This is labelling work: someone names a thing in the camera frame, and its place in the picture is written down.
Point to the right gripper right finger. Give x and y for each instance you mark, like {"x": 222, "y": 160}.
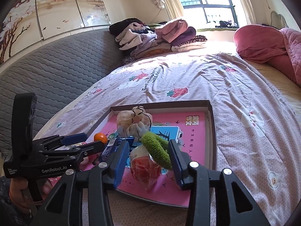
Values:
{"x": 234, "y": 204}

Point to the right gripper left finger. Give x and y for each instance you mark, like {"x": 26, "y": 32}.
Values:
{"x": 63, "y": 206}

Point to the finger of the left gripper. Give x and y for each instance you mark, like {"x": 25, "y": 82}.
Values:
{"x": 72, "y": 157}
{"x": 57, "y": 141}

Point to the blue cookie packet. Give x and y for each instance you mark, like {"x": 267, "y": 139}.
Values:
{"x": 113, "y": 146}

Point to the cream sheer scrunchie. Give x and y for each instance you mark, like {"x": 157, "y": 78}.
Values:
{"x": 135, "y": 123}

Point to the red surprise egg toy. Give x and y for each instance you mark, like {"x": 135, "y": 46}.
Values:
{"x": 143, "y": 167}

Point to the blue surprise egg toy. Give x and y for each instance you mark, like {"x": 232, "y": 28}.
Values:
{"x": 69, "y": 147}

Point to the person's left hand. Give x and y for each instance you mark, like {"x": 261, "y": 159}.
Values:
{"x": 19, "y": 200}

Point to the grey quilted headboard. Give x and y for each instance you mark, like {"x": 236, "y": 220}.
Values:
{"x": 57, "y": 73}

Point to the shallow grey cardboard box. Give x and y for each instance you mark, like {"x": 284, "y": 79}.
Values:
{"x": 171, "y": 107}

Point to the strawberry print bed sheet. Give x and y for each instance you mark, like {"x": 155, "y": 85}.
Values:
{"x": 258, "y": 132}

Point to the pink and blue book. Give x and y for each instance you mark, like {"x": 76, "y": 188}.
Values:
{"x": 188, "y": 129}

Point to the pile of folded clothes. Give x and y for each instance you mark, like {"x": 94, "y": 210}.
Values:
{"x": 137, "y": 40}

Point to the pink quilted blanket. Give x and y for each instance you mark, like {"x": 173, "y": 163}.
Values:
{"x": 278, "y": 48}

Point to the dark clothes on windowsill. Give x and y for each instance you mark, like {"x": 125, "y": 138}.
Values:
{"x": 226, "y": 25}

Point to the floral wall painting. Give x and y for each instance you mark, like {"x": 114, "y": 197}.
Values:
{"x": 31, "y": 21}

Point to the heart shaped wire chair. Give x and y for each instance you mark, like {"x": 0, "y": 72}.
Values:
{"x": 277, "y": 20}

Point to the window with dark frame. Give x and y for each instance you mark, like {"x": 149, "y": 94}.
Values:
{"x": 208, "y": 13}

